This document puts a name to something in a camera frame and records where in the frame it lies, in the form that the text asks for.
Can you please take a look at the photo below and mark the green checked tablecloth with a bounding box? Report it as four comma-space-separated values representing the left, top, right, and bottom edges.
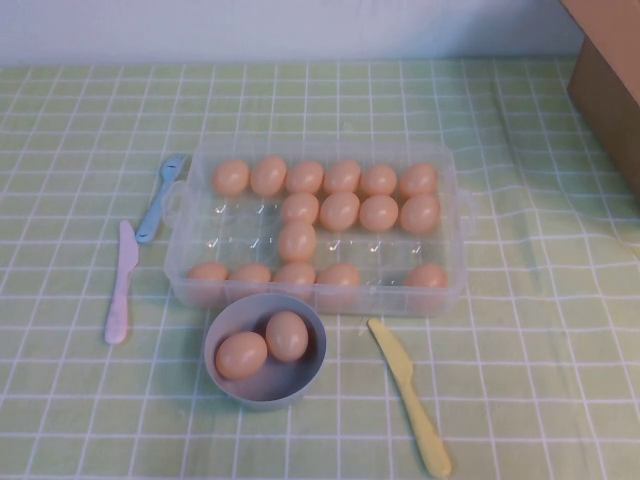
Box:
0, 58, 640, 480

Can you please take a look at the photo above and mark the clear plastic egg box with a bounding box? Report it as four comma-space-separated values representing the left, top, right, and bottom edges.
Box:
163, 141, 479, 319

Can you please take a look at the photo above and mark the blue round bowl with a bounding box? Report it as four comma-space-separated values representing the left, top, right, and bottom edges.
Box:
203, 292, 327, 413

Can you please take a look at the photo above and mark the brown cardboard box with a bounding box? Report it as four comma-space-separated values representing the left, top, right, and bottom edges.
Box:
558, 0, 640, 205

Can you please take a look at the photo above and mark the beige egg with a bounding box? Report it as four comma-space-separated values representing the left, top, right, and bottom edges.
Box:
319, 191, 361, 232
280, 192, 321, 225
322, 158, 362, 195
278, 220, 318, 264
359, 163, 399, 198
249, 155, 288, 197
211, 159, 250, 196
398, 162, 440, 198
214, 330, 269, 381
272, 261, 318, 301
228, 263, 273, 295
399, 193, 441, 236
264, 310, 310, 364
358, 194, 400, 233
285, 160, 325, 196
316, 263, 362, 309
185, 262, 230, 307
404, 262, 449, 303

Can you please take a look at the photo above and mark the yellow plastic knife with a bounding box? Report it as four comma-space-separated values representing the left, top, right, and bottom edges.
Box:
367, 318, 452, 477

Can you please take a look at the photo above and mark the blue plastic fork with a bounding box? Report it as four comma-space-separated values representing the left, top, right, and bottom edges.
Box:
135, 153, 190, 245

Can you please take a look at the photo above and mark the pink plastic knife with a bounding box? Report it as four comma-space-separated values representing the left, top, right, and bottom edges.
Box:
104, 220, 140, 345

